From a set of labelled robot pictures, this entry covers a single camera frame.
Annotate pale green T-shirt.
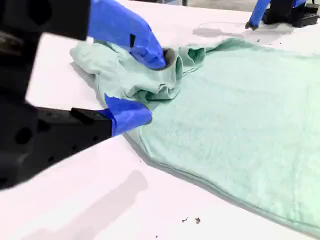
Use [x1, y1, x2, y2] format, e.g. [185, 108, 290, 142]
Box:
[69, 37, 320, 237]

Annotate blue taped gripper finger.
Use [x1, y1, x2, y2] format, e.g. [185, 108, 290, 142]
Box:
[245, 0, 272, 32]
[49, 0, 176, 71]

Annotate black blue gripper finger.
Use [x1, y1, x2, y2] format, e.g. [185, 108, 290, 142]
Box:
[27, 94, 153, 176]

